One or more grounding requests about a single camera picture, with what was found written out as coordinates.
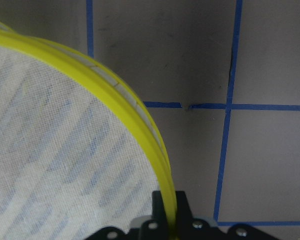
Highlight yellow steamer top layer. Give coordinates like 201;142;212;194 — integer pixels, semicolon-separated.
0;22;177;240

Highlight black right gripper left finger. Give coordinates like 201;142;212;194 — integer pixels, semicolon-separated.
151;190;167;222

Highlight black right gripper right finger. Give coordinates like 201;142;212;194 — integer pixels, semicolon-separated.
175;190;193;220

